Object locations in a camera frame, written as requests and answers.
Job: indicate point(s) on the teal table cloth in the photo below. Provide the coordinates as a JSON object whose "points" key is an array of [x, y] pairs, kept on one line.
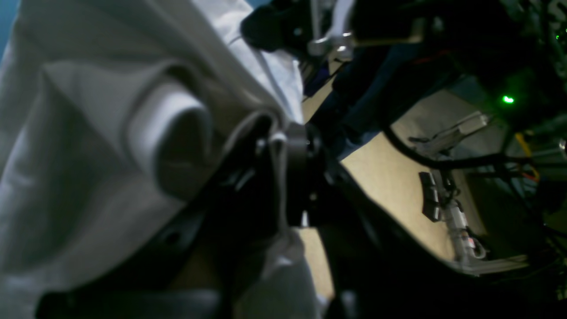
{"points": [[8, 12]]}

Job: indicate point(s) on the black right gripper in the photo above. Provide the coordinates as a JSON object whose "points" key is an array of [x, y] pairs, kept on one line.
{"points": [[313, 28]]}

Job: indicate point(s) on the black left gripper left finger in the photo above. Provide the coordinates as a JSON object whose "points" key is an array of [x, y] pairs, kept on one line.
{"points": [[198, 265]]}

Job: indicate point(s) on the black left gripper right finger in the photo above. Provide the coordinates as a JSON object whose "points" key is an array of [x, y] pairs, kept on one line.
{"points": [[379, 271]]}

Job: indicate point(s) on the white T-shirt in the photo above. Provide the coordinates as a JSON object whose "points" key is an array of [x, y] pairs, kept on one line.
{"points": [[114, 115]]}

